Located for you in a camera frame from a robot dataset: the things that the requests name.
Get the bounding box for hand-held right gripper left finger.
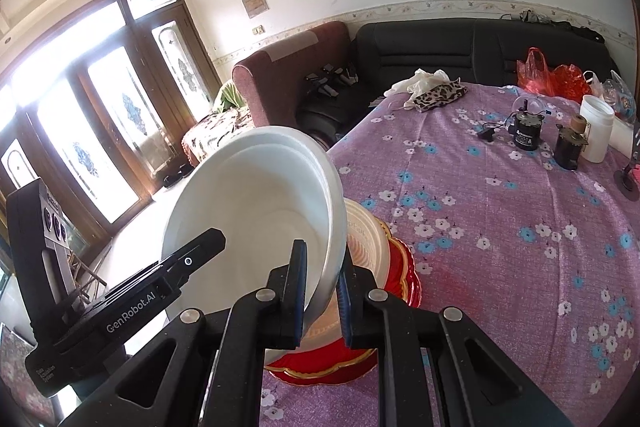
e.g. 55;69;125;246
57;239;308;427

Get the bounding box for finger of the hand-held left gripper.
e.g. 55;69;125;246
160;228;226;290

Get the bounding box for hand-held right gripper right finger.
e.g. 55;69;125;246
336;257;576;427

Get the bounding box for small red scalloped plate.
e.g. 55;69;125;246
280;234;423;373

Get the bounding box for large white bowl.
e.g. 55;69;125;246
161;125;348;365

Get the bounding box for large red scalloped plate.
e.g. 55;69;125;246
265;347;381;389

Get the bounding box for floral blanket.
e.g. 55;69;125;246
181;107;256;168

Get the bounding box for green pillow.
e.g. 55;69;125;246
212;79;241;112

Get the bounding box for purple floral tablecloth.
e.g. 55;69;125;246
260;82;640;427

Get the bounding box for wooden glass door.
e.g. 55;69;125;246
0;0;223;238

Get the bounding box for brown fabric armchair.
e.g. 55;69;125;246
231;21;358;142

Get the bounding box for pile of black gadgets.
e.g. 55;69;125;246
305;63;360;98

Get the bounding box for leopard print pouch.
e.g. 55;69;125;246
415;78;469;114

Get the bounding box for white gloves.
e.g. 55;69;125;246
384;68;453;108

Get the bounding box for black water pump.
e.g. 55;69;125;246
507;99;551;152

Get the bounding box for brown electric motor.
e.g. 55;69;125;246
553;114;591;171

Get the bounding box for black leather sofa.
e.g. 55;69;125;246
297;18;621;148

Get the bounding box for red plastic bag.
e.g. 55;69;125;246
516;48;560;96
549;64;595;98

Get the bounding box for white plastic jar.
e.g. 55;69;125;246
579;94;615;164

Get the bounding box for pink object with black stand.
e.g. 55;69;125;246
614;119;640;196

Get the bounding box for clear plastic bag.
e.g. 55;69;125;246
582;69;638;128

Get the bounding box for dark clothes pile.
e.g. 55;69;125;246
500;8;606;44

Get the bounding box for grey wall panel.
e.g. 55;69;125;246
240;0;271;20

